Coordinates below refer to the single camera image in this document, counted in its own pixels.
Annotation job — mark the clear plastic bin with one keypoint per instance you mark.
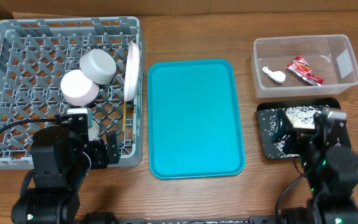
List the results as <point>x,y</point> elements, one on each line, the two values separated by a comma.
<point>330,57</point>

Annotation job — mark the teal serving tray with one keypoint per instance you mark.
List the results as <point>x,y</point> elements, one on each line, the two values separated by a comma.
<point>194,124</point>

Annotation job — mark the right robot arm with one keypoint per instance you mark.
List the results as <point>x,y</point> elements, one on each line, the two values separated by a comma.
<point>331,169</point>

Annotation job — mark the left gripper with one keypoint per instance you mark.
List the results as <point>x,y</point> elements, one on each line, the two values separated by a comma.
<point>99,149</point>

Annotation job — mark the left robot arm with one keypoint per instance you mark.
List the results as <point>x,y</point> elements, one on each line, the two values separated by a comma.
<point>62,155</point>

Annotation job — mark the large white plate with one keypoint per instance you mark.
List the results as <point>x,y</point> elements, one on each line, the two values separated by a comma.
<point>132,72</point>

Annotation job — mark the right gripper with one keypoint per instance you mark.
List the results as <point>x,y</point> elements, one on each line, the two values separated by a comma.
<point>281,128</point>

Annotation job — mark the red snack wrapper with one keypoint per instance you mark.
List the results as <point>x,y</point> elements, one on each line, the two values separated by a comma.
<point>301,68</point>

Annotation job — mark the grey dishwasher rack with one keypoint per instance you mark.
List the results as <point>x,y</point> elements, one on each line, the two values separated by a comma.
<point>34,56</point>

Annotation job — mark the grey bowl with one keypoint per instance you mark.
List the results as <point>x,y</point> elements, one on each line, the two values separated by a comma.
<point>98,66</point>

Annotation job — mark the pink small bowl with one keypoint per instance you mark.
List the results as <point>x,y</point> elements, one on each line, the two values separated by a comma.
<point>77,89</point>

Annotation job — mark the wooden chopstick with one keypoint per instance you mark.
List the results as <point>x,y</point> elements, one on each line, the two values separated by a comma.
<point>124,118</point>

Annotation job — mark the white cup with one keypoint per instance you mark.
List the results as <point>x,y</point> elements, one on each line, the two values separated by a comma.
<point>93,131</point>

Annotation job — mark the white tissue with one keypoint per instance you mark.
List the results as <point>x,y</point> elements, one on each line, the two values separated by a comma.
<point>276,76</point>

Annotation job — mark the white rice pile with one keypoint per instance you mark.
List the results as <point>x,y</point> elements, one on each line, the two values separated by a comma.
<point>298,127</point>

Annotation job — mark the black tray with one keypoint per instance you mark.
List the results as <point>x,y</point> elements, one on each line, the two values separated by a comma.
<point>266,130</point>

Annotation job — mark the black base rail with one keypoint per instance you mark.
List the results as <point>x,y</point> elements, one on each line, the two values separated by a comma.
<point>110,218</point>

